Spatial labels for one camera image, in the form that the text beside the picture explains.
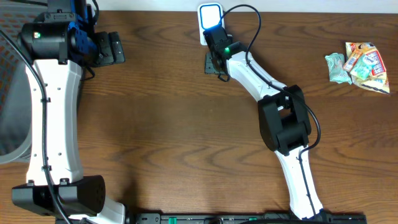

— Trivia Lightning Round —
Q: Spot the green wipes pack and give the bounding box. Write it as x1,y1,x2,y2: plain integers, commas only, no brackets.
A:
325,53,353,85

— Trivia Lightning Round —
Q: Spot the orange snack pack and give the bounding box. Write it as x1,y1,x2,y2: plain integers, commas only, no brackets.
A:
343,49,363,72

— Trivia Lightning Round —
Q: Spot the yellow wet wipes pack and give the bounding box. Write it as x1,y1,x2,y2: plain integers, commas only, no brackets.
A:
346,42,390,94

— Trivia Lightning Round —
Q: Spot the teal Kleenex tissue pack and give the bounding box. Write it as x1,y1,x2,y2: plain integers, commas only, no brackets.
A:
350,55,377,80

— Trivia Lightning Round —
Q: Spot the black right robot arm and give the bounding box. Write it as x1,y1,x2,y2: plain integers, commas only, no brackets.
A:
203,25,323,220

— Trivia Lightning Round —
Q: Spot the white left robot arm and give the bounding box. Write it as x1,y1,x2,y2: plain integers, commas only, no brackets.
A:
12,0,129,224

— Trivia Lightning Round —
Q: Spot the white barcode scanner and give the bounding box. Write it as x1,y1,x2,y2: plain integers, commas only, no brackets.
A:
197,2,224,45

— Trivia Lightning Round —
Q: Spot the grey plastic mesh basket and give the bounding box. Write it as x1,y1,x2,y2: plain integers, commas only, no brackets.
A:
1,1,32,164

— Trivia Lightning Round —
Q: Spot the black camera cable right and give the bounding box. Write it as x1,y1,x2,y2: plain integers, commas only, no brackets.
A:
217,4,322,218

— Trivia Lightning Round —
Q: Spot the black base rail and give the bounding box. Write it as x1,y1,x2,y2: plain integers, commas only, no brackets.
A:
125,212,368,224

